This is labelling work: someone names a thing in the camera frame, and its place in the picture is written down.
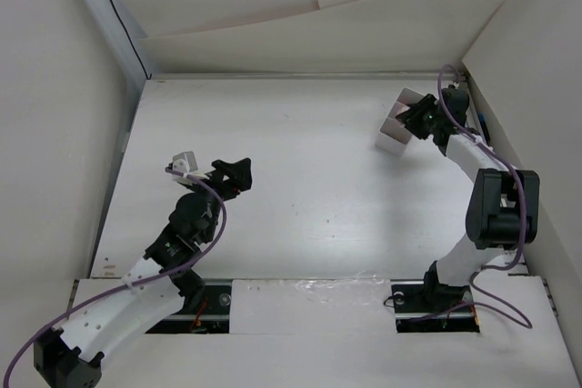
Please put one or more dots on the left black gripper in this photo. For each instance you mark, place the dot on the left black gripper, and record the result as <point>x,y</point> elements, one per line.
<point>236,174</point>

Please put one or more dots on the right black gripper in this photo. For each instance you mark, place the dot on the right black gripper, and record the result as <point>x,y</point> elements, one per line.
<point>411,116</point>

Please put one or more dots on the blue highlighter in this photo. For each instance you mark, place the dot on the blue highlighter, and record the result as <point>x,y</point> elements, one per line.
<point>483,125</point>

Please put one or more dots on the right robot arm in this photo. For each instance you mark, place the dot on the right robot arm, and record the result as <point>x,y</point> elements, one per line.
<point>459,267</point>

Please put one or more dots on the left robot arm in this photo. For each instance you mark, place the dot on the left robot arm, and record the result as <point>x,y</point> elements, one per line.
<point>73,351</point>

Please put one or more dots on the white divided pen holder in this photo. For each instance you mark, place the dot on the white divided pen holder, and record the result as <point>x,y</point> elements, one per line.
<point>392,137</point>

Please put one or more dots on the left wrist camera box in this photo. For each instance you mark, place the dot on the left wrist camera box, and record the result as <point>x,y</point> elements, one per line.
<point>183,163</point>

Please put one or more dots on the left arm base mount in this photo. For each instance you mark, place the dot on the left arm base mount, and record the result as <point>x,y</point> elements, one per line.
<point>211,316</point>

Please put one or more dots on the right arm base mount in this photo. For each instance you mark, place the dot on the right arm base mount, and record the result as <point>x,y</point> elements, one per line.
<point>424,308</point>

